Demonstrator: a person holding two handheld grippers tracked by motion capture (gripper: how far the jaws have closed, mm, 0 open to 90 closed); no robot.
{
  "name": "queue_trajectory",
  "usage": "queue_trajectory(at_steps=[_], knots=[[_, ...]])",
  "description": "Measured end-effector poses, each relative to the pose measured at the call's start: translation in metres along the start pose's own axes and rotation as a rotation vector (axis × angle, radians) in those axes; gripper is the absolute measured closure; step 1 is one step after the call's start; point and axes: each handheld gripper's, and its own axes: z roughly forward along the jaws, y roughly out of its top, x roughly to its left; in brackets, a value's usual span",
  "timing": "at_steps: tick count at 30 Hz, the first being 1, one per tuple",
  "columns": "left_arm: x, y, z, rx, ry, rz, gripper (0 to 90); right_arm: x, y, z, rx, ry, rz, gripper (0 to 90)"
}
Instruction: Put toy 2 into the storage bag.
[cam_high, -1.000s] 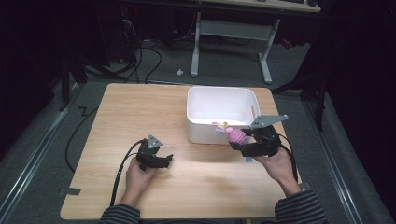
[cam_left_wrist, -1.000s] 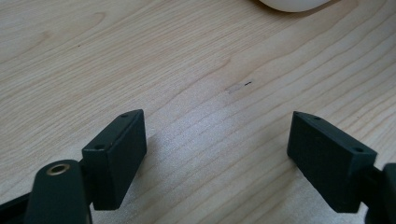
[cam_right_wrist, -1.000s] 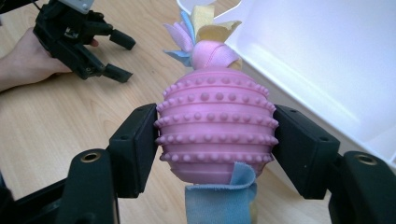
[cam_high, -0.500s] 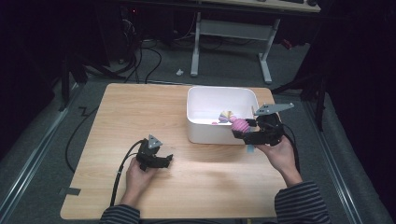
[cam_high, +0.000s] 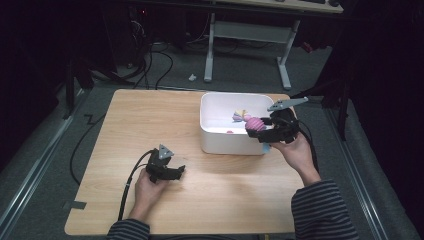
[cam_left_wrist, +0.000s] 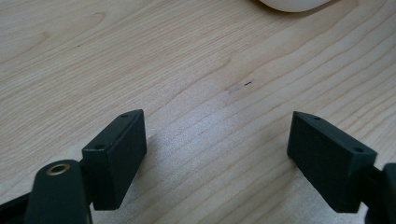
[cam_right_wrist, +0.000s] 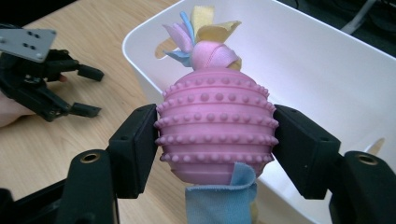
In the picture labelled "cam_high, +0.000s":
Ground pink ball rope toy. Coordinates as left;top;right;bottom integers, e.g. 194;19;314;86
231;108;272;155

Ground dark metal stand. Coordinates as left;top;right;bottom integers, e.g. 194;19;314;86
289;78;352;142
61;54;95;120

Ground white-legged wooden desk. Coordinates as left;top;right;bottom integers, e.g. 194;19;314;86
203;0;345;91

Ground left hand-held gripper black cable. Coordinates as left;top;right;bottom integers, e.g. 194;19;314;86
116;149;156;222

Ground white plastic storage bin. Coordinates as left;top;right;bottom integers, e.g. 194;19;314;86
199;91;284;156

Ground bundle of black floor cables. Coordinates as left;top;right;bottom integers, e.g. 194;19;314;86
114;39;175;91

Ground dark computer tower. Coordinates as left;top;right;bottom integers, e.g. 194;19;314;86
125;5;152;68

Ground right hand-held gripper black cable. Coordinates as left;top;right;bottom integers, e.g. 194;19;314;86
293;119;320;174

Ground hand-held gripper black cable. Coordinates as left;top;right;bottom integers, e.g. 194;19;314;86
116;149;156;222
293;119;320;174

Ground person's right hand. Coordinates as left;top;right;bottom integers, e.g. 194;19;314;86
269;131;316;176

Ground grey tape strip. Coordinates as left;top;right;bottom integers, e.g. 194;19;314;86
62;200;87;211

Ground person's left hand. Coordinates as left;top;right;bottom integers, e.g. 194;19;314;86
133;169;171;211

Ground metal floor rail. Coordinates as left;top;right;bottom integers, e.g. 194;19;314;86
323;107;390;240
0;89;88;234

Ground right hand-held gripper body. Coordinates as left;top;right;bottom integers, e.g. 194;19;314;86
266;96;310;145

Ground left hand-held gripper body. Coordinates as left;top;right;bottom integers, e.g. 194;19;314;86
145;143;175;184

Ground thin black floor cable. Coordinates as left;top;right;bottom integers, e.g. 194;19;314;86
69;113;107;186

